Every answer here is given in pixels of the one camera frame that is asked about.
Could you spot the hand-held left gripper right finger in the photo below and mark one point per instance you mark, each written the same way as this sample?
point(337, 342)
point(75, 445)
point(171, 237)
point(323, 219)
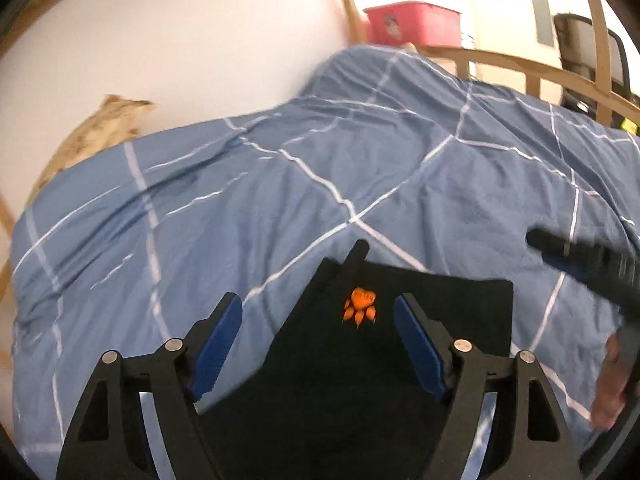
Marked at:
point(417, 345)

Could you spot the black office chair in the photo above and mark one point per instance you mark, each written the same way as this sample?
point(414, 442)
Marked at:
point(565, 25)

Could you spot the blue checked blanket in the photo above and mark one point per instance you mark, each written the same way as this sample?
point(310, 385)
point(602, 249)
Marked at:
point(300, 200)

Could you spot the red storage bin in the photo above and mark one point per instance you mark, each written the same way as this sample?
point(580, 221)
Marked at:
point(425, 22)

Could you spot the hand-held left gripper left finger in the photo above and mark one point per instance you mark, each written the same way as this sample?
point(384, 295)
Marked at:
point(220, 345)

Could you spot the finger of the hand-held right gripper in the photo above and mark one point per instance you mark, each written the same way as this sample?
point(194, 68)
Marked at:
point(590, 260)

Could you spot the tan pillow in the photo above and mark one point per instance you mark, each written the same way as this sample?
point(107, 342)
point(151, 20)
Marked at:
point(90, 135)

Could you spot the person's right hand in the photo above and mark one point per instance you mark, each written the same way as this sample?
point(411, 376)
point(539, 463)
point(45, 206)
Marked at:
point(610, 385)

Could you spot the wooden bunk bed frame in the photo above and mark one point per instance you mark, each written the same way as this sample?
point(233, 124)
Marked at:
point(500, 58)

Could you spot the black pants with orange print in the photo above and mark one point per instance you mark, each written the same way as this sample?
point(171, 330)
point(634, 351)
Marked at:
point(325, 385)

